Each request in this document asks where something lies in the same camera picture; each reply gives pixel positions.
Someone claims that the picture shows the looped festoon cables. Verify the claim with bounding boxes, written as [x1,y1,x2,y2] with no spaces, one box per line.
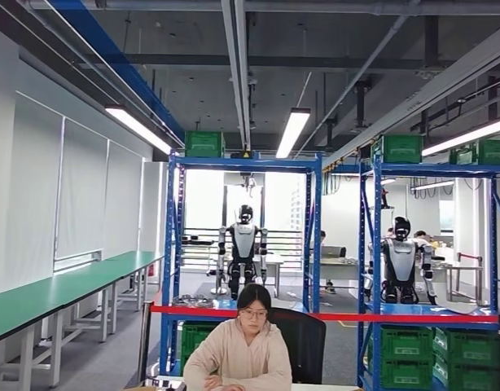
[322,171,341,196]

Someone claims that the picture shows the ceiling light strip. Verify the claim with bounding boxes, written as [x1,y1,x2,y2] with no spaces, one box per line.
[105,105,172,156]
[422,116,500,157]
[275,108,311,160]

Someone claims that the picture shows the green plastic crate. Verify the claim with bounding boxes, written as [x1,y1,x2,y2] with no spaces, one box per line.
[379,358,434,391]
[368,326,434,361]
[433,327,500,369]
[184,130,226,159]
[477,138,500,166]
[449,147,478,166]
[180,322,220,375]
[372,134,424,165]
[433,362,500,391]

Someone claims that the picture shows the grey desk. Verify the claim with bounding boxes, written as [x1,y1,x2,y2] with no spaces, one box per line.
[320,257,360,282]

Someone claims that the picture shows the blue metal shelf rack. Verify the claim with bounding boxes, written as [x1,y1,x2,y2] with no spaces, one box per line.
[358,159,500,391]
[161,153,322,376]

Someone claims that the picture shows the silver black humanoid robot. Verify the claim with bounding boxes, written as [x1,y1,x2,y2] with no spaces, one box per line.
[364,215,438,306]
[217,204,269,301]

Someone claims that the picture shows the black office chair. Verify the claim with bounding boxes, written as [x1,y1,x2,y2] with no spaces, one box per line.
[268,307,327,385]

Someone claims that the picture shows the red barrier belt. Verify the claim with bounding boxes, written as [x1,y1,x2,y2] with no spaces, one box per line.
[151,305,500,325]

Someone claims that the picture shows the grey metal parts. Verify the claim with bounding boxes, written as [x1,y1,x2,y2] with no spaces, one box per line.
[173,293,215,309]

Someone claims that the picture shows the person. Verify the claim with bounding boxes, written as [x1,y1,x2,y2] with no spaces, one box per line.
[320,231,337,295]
[413,230,438,250]
[183,283,293,391]

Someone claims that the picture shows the long green-topped workbench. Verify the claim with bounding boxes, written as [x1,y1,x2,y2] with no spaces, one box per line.
[0,250,165,389]

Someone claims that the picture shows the white roller blind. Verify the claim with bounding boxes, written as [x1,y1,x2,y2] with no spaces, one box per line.
[56,117,109,260]
[7,92,65,292]
[104,140,144,259]

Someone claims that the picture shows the silver ceiling rail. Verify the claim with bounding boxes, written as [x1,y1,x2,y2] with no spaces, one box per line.
[221,0,252,151]

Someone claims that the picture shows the steel stanchion post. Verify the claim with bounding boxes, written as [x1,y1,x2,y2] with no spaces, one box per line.
[137,301,153,384]

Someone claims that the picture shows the blue ceiling beam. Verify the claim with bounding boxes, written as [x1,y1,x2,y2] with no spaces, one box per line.
[50,0,185,147]

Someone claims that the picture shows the hoist hook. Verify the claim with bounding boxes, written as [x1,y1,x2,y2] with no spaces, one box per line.
[240,172,259,198]

